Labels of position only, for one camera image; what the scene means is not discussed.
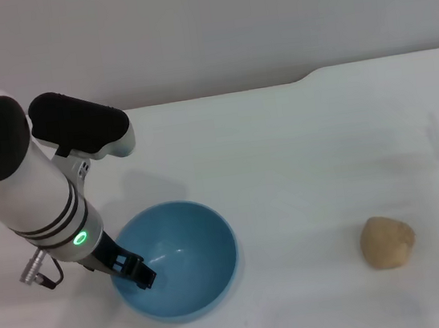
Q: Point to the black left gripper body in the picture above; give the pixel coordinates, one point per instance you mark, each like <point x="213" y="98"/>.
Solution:
<point x="110" y="259"/>

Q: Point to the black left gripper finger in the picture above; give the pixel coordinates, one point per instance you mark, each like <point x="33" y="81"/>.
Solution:
<point x="144" y="275"/>

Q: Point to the blue bowl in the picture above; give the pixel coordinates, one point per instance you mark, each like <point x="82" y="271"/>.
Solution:
<point x="194" y="280"/>

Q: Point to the beige egg yolk pastry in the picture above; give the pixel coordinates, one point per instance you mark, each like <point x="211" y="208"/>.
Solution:
<point x="388" y="243"/>

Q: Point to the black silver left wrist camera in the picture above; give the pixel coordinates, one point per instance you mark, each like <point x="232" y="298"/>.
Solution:
<point x="76" y="118"/>

